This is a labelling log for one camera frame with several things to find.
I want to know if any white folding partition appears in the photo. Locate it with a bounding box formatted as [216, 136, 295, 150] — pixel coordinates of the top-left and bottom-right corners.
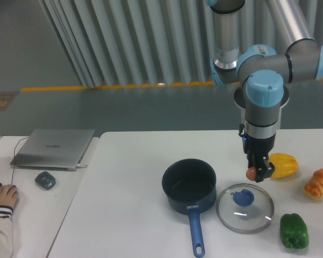
[41, 1, 323, 88]

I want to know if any dark earbuds case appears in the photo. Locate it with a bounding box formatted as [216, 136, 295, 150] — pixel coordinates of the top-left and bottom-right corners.
[34, 171, 56, 190]

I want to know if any yellow bell pepper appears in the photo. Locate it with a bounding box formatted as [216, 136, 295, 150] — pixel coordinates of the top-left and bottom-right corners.
[269, 153, 299, 179]

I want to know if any orange braided bread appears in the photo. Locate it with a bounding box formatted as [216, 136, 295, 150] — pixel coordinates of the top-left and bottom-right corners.
[304, 168, 323, 201]

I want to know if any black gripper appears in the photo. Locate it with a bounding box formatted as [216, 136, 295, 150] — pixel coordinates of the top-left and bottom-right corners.
[238, 123, 276, 183]

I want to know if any person's hand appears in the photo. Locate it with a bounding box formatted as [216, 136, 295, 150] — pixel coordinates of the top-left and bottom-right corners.
[0, 184, 19, 209]

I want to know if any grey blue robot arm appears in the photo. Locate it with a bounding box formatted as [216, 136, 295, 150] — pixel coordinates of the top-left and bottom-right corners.
[207, 1, 323, 182]

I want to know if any brown egg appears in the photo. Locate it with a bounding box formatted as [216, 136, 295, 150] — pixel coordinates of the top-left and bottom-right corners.
[246, 167, 256, 181]

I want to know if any glass pot lid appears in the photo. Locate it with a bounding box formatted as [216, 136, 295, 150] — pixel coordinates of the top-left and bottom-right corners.
[216, 183, 275, 234]

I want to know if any dark blue saucepan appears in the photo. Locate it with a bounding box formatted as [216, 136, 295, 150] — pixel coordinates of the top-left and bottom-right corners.
[161, 159, 216, 257]

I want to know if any silver closed laptop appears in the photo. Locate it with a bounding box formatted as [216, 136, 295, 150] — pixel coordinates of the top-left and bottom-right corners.
[10, 129, 95, 171]

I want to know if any green bell pepper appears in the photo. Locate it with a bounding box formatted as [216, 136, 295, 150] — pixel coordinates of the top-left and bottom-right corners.
[279, 213, 309, 249]

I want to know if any black thin cable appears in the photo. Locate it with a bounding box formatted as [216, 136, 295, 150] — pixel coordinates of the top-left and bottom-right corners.
[0, 134, 30, 187]

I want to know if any striped white sleeve forearm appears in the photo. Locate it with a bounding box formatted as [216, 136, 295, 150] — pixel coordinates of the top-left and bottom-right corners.
[0, 205, 13, 257]

